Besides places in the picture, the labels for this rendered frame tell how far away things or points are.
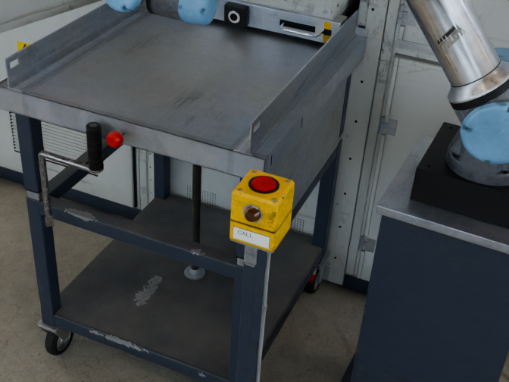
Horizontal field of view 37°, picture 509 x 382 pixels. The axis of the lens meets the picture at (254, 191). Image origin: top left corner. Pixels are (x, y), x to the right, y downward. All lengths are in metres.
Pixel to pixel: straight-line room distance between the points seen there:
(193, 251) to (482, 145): 0.69
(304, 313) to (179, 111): 0.95
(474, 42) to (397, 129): 0.85
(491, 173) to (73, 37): 0.99
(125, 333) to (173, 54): 0.71
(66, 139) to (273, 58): 1.01
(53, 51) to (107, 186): 0.91
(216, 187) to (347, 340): 0.62
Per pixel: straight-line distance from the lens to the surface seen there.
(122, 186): 2.58
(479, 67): 1.26
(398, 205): 1.49
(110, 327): 2.02
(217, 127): 1.53
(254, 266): 1.30
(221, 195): 2.42
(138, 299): 2.09
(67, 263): 2.50
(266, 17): 1.95
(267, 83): 1.71
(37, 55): 1.75
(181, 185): 2.47
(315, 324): 2.29
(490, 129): 1.27
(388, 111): 2.06
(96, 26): 1.93
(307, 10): 1.91
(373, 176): 2.18
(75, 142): 2.61
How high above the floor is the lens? 1.57
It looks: 34 degrees down
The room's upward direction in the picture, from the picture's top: 4 degrees clockwise
